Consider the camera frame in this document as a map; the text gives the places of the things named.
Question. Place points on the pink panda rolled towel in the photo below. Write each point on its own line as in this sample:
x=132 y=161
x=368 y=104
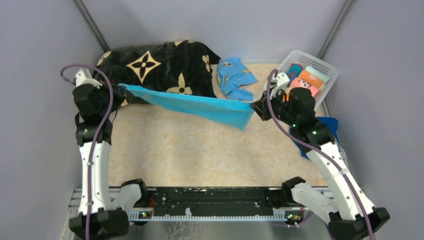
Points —
x=300 y=83

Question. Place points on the mint green rolled towel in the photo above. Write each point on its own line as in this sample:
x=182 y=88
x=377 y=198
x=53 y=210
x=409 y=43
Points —
x=317 y=73

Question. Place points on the orange rolled towel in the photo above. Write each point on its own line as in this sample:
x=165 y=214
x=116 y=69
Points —
x=308 y=77

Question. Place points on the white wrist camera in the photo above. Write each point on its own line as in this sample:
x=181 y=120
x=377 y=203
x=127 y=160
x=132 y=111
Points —
x=279 y=81
x=83 y=76

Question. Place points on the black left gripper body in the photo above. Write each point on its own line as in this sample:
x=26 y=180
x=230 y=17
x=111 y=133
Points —
x=103 y=92

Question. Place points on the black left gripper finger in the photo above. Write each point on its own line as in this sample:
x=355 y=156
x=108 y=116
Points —
x=121 y=101
x=119 y=89

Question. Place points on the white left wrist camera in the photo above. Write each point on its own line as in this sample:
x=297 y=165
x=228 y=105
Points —
x=83 y=76

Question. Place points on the bright blue terry towel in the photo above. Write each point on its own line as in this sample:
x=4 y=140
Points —
x=228 y=112

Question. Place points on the black blanket with beige flowers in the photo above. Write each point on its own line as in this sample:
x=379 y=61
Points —
x=179 y=67

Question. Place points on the aluminium frame rail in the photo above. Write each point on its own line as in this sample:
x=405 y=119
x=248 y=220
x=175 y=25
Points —
x=143 y=214

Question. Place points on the dark blue towel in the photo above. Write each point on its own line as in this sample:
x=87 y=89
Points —
x=321 y=131

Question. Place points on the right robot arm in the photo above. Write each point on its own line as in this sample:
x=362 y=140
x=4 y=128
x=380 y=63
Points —
x=349 y=214

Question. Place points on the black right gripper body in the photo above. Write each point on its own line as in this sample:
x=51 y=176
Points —
x=280 y=110

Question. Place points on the striped rolled towel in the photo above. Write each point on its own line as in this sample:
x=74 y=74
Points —
x=294 y=71

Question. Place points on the light blue patterned cloth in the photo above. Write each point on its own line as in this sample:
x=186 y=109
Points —
x=232 y=74

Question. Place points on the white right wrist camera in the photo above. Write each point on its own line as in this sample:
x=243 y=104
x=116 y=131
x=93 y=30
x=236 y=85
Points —
x=279 y=81

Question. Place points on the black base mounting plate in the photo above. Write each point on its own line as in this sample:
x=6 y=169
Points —
x=215 y=201

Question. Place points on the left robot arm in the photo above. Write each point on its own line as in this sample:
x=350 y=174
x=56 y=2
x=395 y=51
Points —
x=99 y=216

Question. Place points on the white plastic basket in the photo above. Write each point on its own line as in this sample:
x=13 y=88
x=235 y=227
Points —
x=305 y=59

